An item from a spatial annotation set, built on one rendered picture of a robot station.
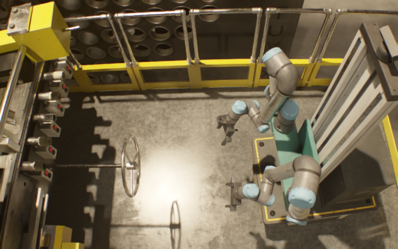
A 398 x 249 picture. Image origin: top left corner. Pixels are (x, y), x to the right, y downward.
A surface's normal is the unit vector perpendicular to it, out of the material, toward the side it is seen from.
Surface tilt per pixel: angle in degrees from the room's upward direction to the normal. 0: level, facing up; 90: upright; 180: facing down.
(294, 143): 0
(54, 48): 90
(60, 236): 0
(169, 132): 0
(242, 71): 90
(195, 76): 90
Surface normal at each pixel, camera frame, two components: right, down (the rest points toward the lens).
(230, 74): 0.01, 0.91
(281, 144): -0.03, -0.42
